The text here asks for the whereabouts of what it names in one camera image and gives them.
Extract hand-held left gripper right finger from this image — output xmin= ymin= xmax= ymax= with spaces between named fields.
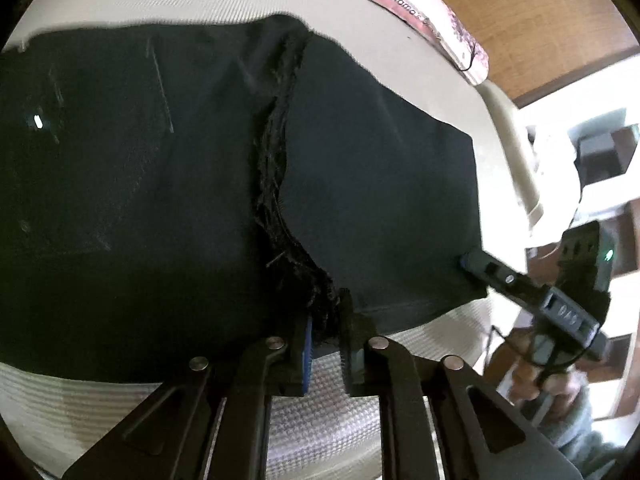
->
xmin=337 ymin=289 xmax=587 ymax=480

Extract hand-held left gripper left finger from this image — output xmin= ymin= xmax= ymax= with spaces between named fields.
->
xmin=62 ymin=305 xmax=316 ymax=480

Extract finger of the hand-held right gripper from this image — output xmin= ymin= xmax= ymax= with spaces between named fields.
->
xmin=459 ymin=250 xmax=547 ymax=314

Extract black pants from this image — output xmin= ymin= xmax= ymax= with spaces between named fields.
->
xmin=0 ymin=13 xmax=489 ymax=386

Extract person's right forearm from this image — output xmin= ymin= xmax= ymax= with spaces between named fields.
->
xmin=542 ymin=377 xmax=632 ymax=468

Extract person's right hand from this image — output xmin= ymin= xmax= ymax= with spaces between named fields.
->
xmin=507 ymin=331 xmax=591 ymax=412

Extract white and wood shelf unit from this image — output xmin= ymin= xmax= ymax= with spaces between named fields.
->
xmin=520 ymin=50 xmax=640 ymax=421

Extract beige cushion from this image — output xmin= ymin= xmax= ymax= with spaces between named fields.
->
xmin=475 ymin=80 xmax=547 ymax=233

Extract black box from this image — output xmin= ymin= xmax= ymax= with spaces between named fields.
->
xmin=576 ymin=131 xmax=627 ymax=187

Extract pink striped Baby pillow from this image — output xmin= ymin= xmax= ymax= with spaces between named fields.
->
xmin=292 ymin=0 xmax=490 ymax=86

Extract black cable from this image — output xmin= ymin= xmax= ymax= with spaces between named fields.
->
xmin=482 ymin=324 xmax=603 ymax=386

